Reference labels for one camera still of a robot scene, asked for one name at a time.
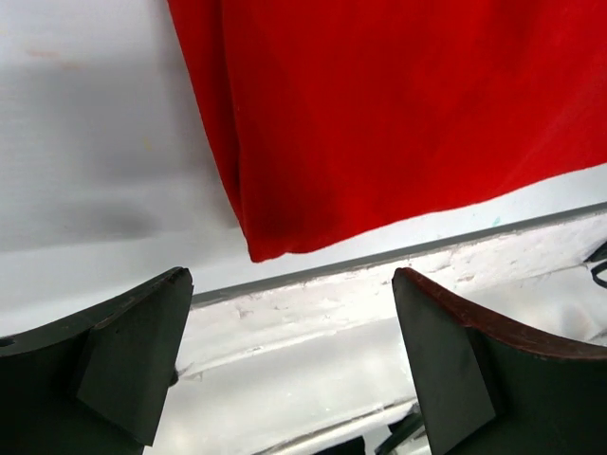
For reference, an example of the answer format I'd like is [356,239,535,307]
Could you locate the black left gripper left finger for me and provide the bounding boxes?
[1,267,193,454]

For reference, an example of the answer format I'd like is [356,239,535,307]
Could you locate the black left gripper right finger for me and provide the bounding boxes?
[392,267,606,454]

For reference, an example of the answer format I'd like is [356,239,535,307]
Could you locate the red t shirt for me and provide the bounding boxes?
[169,1,606,263]

